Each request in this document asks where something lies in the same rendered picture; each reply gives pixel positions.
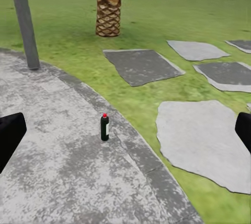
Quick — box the pesticide atomizer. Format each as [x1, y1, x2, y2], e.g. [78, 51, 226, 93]
[100, 113, 109, 141]

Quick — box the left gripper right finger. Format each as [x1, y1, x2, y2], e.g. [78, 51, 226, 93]
[234, 112, 251, 153]

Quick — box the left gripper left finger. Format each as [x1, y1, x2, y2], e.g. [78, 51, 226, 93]
[0, 112, 27, 174]

